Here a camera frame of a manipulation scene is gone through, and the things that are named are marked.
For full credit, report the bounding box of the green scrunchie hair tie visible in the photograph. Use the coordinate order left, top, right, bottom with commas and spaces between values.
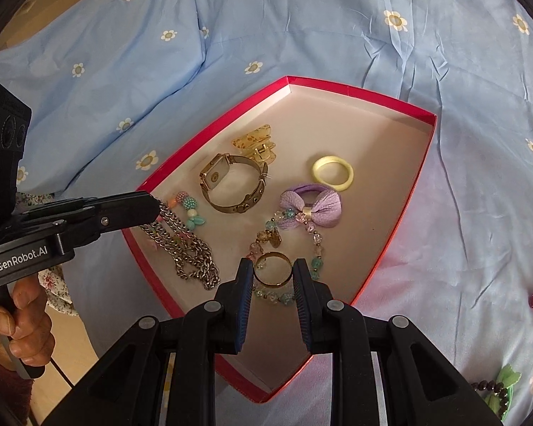
485, 362, 523, 422

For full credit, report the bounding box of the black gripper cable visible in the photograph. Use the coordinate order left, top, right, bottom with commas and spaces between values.
48, 359, 77, 389

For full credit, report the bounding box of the crystal bead bracelet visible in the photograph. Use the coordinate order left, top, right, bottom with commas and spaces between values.
246, 208, 325, 306

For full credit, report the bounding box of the gold mesh wrist watch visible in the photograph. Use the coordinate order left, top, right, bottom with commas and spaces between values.
199, 153, 268, 214

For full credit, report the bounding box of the purple bow hair tie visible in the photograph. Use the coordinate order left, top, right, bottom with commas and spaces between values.
276, 182, 343, 231

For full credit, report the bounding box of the dark bead bracelet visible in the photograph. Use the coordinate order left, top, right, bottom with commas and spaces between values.
470, 380, 512, 409

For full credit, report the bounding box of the person's left hand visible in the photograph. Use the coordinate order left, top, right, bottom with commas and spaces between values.
0, 275, 55, 371

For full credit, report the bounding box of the gold ring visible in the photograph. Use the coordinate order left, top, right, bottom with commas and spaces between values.
252, 251, 295, 289

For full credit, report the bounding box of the silver metal chain necklace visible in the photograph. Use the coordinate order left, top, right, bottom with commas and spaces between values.
139, 201, 222, 291

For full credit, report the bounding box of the dark red left sleeve forearm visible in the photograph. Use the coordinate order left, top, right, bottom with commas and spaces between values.
0, 364, 33, 425

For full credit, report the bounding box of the red jewelry box tray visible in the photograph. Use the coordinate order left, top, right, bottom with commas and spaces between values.
141, 76, 437, 404

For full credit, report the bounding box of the colourful bead bracelet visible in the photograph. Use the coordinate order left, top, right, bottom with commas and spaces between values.
156, 189, 208, 236

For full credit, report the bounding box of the light blue floral bedsheet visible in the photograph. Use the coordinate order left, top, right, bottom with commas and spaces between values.
0, 0, 533, 426

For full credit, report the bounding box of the yellow hair tie ring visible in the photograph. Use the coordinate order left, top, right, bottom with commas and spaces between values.
311, 154, 355, 192

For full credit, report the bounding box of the yellow floral hair claw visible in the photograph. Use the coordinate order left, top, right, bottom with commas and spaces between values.
232, 124, 276, 164

